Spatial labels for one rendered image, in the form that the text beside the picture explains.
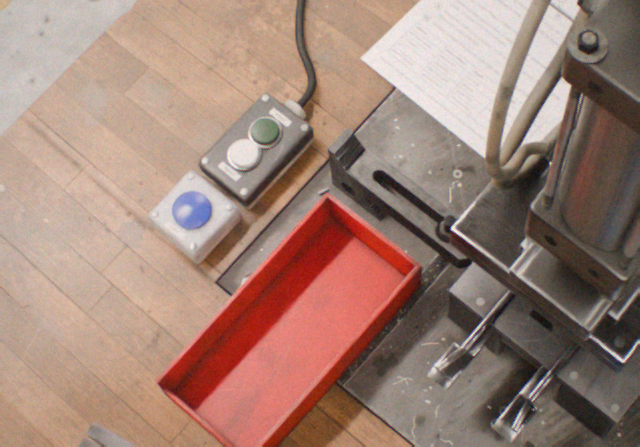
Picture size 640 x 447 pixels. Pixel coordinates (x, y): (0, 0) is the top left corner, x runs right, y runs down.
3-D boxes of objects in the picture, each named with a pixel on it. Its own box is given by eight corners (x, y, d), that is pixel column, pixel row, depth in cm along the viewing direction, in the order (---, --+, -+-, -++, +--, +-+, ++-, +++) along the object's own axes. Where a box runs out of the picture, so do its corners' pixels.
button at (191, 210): (166, 217, 129) (163, 210, 127) (193, 189, 129) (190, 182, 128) (195, 241, 127) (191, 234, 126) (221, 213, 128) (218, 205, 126)
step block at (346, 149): (332, 184, 131) (327, 148, 122) (351, 163, 131) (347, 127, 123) (380, 221, 129) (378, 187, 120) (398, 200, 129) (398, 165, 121)
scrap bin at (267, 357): (165, 394, 124) (153, 380, 118) (330, 213, 129) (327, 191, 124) (255, 472, 120) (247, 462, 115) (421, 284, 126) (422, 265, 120)
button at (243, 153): (226, 161, 130) (223, 154, 128) (245, 142, 131) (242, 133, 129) (246, 178, 130) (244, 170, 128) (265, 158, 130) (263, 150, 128)
